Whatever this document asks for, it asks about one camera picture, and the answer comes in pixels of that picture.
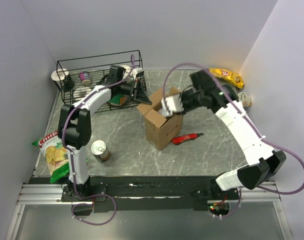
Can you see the black cone object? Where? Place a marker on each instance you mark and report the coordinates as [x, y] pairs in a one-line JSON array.
[[68, 83]]

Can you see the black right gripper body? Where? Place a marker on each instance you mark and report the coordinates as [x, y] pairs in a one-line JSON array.
[[191, 99]]

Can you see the white round container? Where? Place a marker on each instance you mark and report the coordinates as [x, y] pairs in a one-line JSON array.
[[81, 92]]

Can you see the grey rectangular packaged item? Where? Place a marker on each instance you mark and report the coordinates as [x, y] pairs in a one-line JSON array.
[[165, 113]]

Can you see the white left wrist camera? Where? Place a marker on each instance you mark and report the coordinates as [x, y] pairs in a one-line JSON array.
[[137, 72]]

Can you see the silver tin can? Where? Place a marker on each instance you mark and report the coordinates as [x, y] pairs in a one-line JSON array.
[[100, 151]]

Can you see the aluminium frame rail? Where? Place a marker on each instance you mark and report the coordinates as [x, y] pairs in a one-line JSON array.
[[40, 215]]

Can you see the white paper cup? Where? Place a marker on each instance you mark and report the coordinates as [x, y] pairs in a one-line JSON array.
[[58, 76]]

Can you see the purple label small cup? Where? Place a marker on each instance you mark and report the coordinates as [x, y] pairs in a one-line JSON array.
[[85, 78]]

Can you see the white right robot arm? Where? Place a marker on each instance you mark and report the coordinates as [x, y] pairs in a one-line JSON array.
[[263, 161]]

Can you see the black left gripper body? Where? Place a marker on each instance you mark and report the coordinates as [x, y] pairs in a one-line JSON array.
[[128, 89]]

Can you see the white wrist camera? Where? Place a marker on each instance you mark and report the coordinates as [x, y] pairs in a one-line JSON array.
[[137, 72], [173, 103]]

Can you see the brown cardboard express box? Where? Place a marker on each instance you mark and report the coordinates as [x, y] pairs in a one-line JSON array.
[[159, 129]]

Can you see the red black utility knife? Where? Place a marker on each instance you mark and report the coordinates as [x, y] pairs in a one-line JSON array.
[[187, 137]]

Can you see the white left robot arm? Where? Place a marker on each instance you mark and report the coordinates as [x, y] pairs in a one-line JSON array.
[[79, 114]]

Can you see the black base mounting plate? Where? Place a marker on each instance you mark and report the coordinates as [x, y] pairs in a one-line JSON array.
[[130, 193]]

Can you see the yellow Lays chips bag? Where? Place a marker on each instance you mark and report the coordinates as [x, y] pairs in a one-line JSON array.
[[230, 77]]

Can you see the Chobani yogurt cup in rack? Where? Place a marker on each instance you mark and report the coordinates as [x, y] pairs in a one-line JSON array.
[[128, 72]]

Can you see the green chips bag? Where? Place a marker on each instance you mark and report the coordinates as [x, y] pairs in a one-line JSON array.
[[65, 153]]

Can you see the black wire basket rack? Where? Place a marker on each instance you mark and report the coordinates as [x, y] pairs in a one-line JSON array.
[[98, 67]]

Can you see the Chobani yogurt cup right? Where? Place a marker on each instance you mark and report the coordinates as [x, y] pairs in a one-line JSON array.
[[245, 99]]

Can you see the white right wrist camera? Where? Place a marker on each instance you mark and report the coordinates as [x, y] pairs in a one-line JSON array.
[[173, 103]]

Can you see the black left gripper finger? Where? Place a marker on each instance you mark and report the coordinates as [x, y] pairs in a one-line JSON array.
[[143, 81], [140, 97]]

